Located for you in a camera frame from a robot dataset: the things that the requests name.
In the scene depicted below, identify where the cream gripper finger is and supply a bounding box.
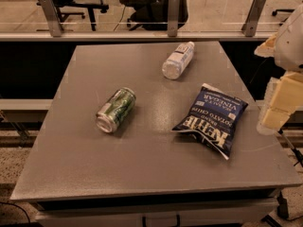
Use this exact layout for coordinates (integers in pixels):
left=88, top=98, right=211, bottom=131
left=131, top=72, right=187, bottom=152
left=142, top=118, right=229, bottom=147
left=270, top=72, right=303, bottom=114
left=257, top=78, right=290, bottom=134

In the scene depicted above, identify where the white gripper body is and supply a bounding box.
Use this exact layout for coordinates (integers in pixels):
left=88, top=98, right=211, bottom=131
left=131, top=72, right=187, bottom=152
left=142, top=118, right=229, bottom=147
left=254, top=33, right=277, bottom=58

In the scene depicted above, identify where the green soda can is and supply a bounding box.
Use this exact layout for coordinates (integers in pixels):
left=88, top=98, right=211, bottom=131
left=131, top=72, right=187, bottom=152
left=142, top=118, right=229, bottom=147
left=96, top=87, right=136, bottom=133

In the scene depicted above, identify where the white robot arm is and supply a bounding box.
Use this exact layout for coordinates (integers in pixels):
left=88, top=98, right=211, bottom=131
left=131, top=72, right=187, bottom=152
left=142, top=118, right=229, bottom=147
left=255, top=5, right=303, bottom=135

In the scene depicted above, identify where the blue kettle chips bag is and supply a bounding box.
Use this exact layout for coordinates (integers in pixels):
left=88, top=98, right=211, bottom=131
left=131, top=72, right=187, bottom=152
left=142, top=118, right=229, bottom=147
left=172, top=83, right=248, bottom=160

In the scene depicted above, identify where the clear plastic water bottle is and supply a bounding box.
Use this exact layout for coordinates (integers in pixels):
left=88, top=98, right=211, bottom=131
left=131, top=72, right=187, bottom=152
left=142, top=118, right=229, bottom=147
left=162, top=42, right=195, bottom=79

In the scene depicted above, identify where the black office chair middle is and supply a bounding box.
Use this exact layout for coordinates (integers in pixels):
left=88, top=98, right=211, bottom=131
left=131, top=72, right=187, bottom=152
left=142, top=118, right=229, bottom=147
left=119, top=0, right=188, bottom=30

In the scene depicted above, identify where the right metal rail bracket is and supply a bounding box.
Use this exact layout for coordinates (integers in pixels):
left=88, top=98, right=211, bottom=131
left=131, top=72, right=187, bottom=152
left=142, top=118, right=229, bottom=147
left=241, top=0, right=266, bottom=37

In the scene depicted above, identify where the metal rail bracket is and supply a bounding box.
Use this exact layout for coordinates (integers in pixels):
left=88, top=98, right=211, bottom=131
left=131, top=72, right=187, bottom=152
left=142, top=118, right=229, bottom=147
left=39, top=0, right=62, bottom=37
left=167, top=0, right=180, bottom=37
left=241, top=0, right=266, bottom=37

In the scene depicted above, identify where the middle metal rail bracket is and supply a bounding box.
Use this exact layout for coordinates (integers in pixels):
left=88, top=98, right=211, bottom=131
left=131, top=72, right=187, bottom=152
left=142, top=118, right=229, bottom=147
left=167, top=0, right=180, bottom=37

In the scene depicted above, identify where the left metal rail bracket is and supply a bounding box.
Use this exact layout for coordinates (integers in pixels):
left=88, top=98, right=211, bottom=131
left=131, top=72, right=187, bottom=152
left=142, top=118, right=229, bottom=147
left=39, top=0, right=62, bottom=37

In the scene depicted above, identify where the black floor cable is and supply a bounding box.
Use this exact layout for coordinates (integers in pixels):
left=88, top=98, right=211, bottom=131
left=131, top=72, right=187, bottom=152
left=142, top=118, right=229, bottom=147
left=0, top=201, right=32, bottom=225

